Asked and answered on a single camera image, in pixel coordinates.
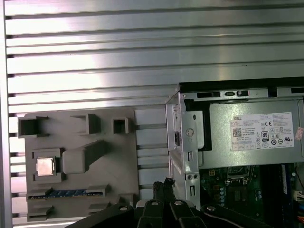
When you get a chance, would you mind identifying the black PC case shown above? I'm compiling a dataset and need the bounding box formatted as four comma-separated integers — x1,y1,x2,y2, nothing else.
165,76,304,228

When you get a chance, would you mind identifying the silver CPU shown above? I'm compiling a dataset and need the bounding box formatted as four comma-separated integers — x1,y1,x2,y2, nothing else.
36,157,57,177

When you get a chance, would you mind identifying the grey power supply unit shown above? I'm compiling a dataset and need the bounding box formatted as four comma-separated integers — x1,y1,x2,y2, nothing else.
208,98,304,165

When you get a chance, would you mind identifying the RAM stick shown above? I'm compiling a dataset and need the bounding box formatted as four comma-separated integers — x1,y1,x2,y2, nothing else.
27,188,105,200
281,163,290,228

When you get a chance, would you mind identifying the grey parts rack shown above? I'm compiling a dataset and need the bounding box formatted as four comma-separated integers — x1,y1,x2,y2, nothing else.
18,106,141,223

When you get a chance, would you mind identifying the green motherboard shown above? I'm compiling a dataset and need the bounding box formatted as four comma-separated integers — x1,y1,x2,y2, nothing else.
199,163,304,216

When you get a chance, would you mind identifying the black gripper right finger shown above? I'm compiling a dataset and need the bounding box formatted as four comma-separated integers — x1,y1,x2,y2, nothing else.
164,178,274,228

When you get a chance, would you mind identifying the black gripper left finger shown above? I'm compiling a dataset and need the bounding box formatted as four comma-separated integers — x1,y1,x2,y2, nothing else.
71,180,167,228

